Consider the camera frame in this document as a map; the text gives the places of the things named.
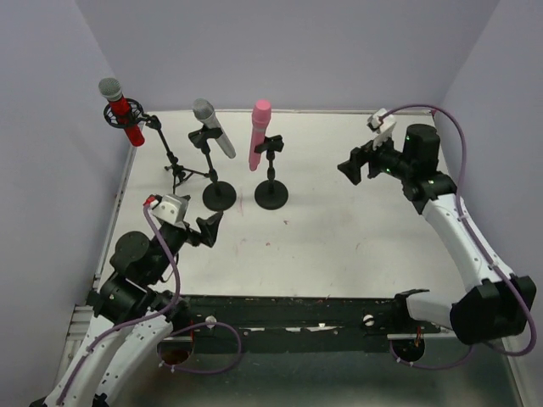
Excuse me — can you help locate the black tripod shock-mount stand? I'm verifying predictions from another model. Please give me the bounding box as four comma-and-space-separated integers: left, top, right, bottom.
103, 97, 209, 192

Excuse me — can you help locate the black round-base mic stand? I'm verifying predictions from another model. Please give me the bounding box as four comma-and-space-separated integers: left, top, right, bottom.
254, 135, 288, 210
188, 125, 237, 212

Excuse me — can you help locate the silver microphone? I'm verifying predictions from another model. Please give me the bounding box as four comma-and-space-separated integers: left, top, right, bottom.
192, 98, 236, 159

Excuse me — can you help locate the pink microphone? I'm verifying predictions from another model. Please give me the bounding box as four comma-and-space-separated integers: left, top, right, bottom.
249, 99, 272, 171

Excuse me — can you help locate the red glitter microphone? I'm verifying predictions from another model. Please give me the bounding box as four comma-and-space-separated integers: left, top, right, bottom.
98, 77, 145, 147

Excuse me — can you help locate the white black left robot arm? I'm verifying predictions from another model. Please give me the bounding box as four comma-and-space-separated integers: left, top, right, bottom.
33, 209, 222, 406

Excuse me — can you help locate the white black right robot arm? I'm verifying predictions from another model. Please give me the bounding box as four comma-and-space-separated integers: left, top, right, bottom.
338, 121, 537, 345

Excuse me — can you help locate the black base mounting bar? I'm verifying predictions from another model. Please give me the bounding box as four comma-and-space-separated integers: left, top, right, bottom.
162, 295, 438, 354

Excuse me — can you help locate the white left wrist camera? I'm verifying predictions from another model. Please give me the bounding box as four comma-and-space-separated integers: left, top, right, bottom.
146, 193, 188, 228

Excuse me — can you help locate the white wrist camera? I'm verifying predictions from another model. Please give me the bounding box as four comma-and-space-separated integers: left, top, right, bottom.
146, 193, 188, 228
367, 109, 396, 150

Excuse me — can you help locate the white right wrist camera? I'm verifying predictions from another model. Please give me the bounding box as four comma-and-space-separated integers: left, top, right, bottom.
367, 109, 396, 150

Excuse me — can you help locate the aluminium frame rail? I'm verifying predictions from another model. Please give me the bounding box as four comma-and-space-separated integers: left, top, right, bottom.
57, 305, 93, 380

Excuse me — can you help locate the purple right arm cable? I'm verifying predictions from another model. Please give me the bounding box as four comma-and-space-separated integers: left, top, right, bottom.
381, 103, 535, 370

